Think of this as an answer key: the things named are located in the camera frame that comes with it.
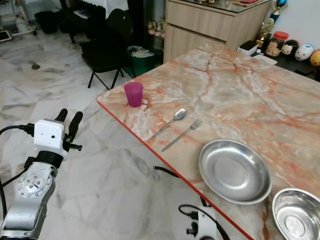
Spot black and white round plush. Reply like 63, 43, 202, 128
280, 40, 299, 57

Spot wide steel plate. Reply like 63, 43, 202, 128
198, 139, 273, 206

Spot gold and blue trophy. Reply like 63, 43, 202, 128
256, 0, 289, 48

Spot black bin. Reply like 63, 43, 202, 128
34, 10, 59, 35

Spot green waste bin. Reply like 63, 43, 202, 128
127, 45, 165, 77

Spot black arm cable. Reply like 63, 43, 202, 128
0, 124, 37, 231
178, 203, 232, 240

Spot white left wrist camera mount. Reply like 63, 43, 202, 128
33, 119, 66, 152

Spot small steel bowl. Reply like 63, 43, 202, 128
272, 188, 320, 240

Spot small pink figurines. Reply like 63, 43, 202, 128
147, 17, 166, 38

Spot white floor scale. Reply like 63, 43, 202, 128
0, 30, 13, 43

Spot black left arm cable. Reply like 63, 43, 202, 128
0, 124, 37, 231

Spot yellow round plush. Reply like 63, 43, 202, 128
309, 49, 320, 68

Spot black metal table legs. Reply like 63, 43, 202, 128
153, 165, 207, 207

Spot small white box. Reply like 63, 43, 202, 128
238, 40, 260, 56

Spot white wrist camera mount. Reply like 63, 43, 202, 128
196, 207, 220, 240
33, 119, 66, 152

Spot black folding chair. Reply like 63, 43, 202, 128
80, 8, 137, 91

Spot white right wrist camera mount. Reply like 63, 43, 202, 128
196, 207, 220, 240

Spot steel fork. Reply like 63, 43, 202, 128
161, 118, 203, 153

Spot black low tv bench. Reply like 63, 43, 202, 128
255, 47, 320, 82

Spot steel spoon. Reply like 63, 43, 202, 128
148, 108, 187, 141

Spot dark table with white cloth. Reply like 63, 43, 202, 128
59, 0, 131, 43

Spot light wooden cabinet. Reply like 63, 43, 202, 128
163, 0, 274, 64

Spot clear jar red lid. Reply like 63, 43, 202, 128
270, 31, 290, 56

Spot white and blue round plush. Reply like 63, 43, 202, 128
294, 43, 314, 62

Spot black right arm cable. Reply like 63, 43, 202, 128
178, 203, 232, 240

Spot purple plastic cup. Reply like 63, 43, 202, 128
124, 82, 144, 108

